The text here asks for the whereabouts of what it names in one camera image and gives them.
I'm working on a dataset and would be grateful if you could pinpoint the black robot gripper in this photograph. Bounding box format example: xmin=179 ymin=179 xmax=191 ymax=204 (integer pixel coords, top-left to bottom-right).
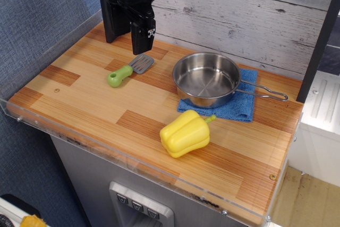
xmin=107 ymin=0 xmax=156 ymax=55

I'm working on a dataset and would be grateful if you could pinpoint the stainless steel pan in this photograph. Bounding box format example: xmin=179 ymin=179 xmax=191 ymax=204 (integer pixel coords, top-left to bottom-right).
xmin=172 ymin=52 xmax=288 ymax=108

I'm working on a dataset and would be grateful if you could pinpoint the blue folded towel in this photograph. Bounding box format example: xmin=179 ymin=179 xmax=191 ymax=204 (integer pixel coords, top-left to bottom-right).
xmin=177 ymin=69 xmax=258 ymax=122

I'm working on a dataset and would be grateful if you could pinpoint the yellow toy bell pepper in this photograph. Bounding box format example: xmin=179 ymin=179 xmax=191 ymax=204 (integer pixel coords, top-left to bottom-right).
xmin=160 ymin=110 xmax=217 ymax=158

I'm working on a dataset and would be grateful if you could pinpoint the clear acrylic table guard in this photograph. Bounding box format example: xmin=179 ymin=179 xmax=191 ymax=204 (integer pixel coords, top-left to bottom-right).
xmin=1 ymin=13 xmax=302 ymax=226

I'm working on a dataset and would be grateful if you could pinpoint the grey cabinet with dispenser panel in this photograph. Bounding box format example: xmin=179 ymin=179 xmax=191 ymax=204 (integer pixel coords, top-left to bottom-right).
xmin=52 ymin=137 xmax=244 ymax=226

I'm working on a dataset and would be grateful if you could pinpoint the white toy sink counter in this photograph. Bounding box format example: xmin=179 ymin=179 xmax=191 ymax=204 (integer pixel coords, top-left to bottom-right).
xmin=287 ymin=71 xmax=339 ymax=186

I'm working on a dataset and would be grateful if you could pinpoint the green handled grey spatula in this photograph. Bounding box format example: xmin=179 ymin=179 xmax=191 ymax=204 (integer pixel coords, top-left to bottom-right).
xmin=107 ymin=53 xmax=154 ymax=88

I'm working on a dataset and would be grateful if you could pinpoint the black vertical post left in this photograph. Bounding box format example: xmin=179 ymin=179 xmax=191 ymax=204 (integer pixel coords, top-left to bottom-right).
xmin=95 ymin=0 xmax=117 ymax=44

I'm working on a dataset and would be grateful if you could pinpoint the black vertical post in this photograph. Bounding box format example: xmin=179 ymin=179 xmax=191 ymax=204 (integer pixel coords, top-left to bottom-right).
xmin=296 ymin=0 xmax=339 ymax=103
xmin=95 ymin=0 xmax=117 ymax=44

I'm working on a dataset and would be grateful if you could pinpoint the black vertical post right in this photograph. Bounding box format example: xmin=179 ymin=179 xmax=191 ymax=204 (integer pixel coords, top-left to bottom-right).
xmin=296 ymin=0 xmax=339 ymax=103

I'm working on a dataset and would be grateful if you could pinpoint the black corrugated cable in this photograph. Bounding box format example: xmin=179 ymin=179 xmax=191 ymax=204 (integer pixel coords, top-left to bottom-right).
xmin=0 ymin=212 xmax=17 ymax=227

